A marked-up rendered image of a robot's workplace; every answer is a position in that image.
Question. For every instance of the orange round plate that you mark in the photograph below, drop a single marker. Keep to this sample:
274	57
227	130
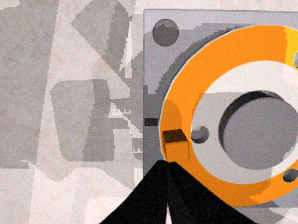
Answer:
257	57

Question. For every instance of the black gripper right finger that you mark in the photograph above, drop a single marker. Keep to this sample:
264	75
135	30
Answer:
190	202

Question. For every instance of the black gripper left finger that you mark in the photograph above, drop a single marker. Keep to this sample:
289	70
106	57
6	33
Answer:
147	203

